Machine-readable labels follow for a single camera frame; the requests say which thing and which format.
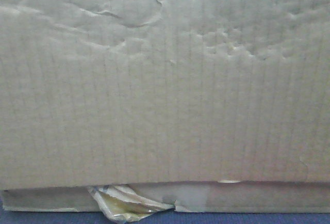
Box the brown cardboard box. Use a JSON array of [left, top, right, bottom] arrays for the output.
[[1, 0, 329, 213]]

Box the dark blue-grey table mat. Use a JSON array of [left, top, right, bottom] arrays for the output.
[[1, 203, 329, 223]]

